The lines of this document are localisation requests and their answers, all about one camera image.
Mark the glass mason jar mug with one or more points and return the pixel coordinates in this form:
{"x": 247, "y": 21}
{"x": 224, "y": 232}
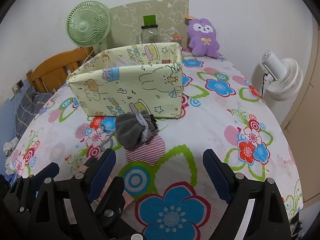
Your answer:
{"x": 149, "y": 34}

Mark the pink tissue packet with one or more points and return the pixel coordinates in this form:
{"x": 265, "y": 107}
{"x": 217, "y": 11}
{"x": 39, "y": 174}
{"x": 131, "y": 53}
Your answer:
{"x": 127, "y": 197}

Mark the green cartoon patterned board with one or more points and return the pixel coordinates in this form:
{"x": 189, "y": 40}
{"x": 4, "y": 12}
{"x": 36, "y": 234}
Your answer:
{"x": 130, "y": 20}

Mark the beige door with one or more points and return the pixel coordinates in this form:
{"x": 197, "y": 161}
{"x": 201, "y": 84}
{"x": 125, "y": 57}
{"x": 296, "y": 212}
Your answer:
{"x": 301, "y": 127}

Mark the white standing fan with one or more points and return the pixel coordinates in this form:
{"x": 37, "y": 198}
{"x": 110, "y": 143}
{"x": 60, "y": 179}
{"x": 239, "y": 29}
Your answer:
{"x": 279, "y": 82}

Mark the crumpled white cloth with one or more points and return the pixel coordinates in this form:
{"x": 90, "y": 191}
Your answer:
{"x": 8, "y": 149}

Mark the green desk fan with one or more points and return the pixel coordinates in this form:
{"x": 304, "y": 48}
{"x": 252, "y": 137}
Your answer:
{"x": 89, "y": 24}

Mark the yellow cartoon storage box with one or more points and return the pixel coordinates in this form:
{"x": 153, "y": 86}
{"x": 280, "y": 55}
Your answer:
{"x": 102, "y": 89}

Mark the red yellow carton box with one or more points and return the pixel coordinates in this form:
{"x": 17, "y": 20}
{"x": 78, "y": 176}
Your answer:
{"x": 165, "y": 61}

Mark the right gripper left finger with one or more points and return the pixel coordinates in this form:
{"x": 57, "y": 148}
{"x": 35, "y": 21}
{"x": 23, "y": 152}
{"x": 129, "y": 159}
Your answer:
{"x": 62, "y": 209}

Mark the wall power socket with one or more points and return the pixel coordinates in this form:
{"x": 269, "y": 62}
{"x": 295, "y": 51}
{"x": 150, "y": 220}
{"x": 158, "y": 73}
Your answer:
{"x": 17, "y": 87}

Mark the floral tablecloth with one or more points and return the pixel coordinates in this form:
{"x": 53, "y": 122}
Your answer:
{"x": 172, "y": 196}

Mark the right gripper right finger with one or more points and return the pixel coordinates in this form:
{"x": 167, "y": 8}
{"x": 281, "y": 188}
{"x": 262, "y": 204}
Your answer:
{"x": 268, "y": 219}

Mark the purple plush bunny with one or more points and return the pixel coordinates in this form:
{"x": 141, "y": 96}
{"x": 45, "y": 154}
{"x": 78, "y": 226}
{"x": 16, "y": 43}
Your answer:
{"x": 202, "y": 38}

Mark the grey plaid pillow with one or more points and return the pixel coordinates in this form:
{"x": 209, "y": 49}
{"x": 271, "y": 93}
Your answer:
{"x": 28, "y": 108}

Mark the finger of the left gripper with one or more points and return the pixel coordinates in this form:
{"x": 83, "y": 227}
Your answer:
{"x": 90, "y": 167}
{"x": 50, "y": 171}

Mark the toothpick jar orange lid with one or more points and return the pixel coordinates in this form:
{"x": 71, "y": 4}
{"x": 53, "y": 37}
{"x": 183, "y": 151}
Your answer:
{"x": 177, "y": 39}

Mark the green cup on jar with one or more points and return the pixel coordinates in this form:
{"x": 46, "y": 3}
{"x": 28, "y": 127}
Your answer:
{"x": 149, "y": 20}

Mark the clear plastic tube pack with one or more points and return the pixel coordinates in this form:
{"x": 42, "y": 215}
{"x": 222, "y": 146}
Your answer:
{"x": 120, "y": 62}

